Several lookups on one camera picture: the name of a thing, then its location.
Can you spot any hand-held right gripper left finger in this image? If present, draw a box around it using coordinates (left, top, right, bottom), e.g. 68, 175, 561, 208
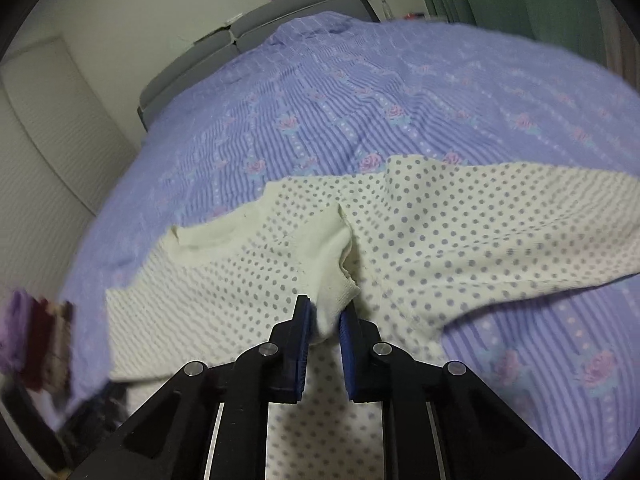
75, 294, 314, 480

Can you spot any grey padded headboard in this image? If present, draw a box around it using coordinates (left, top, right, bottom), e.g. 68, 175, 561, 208
137, 0, 382, 133

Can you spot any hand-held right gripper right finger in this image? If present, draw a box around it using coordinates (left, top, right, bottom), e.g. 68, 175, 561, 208
338, 312, 582, 480

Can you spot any maroon folded cloth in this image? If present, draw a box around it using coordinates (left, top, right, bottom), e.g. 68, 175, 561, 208
22, 299, 57, 391

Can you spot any purple folded cloth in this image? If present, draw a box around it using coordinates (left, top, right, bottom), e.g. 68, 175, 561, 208
0, 290, 37, 374

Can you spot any purple floral striped bedsheet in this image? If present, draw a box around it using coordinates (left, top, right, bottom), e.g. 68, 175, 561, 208
50, 10, 640, 480

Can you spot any cream polka dot small garment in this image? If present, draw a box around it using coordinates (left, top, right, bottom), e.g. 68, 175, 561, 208
105, 156, 640, 480

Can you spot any white panelled wardrobe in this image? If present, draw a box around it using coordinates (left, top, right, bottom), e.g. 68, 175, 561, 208
0, 35, 137, 313

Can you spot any beige patterned folded cloth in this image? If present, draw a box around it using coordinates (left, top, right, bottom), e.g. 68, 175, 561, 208
47, 301, 76, 397

